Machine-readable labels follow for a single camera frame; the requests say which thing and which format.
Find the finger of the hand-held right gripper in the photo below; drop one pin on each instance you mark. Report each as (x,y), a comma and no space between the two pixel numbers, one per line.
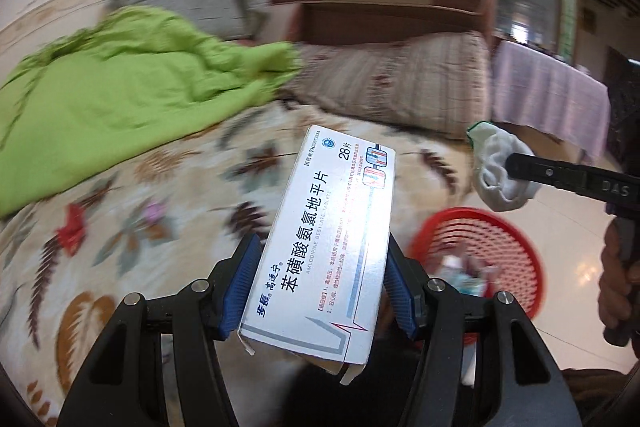
(545,172)

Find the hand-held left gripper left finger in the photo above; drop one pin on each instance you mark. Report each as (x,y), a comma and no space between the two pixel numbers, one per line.
(240,287)

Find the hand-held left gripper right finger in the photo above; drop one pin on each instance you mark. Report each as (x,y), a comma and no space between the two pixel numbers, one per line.
(400,292)

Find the white knit sock green trim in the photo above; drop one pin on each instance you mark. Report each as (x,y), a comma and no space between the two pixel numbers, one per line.
(495,157)

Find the red plastic basket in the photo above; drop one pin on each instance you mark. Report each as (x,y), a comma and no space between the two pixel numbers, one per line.
(500,247)

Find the white medicine box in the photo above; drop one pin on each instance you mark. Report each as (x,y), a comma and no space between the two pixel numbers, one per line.
(325,232)

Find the person's right hand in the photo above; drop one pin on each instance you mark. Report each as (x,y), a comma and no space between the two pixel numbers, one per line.
(617,292)

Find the white bottle red label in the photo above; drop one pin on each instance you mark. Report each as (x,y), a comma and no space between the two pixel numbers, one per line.
(452,264)

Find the teal wet wipes packet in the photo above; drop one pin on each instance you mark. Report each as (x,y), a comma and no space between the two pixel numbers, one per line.
(470,284)

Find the beige leaf print blanket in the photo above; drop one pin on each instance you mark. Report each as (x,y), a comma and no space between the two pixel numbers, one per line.
(175,257)

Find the table with pink cloth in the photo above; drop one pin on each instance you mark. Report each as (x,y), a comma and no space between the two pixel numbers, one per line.
(545,92)

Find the striped brown pillow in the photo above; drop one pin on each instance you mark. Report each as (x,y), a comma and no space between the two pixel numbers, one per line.
(400,82)

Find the brown knit garment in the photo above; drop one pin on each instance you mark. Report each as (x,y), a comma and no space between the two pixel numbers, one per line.
(600,387)

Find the green quilt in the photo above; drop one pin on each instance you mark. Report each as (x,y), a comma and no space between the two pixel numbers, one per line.
(100,107)

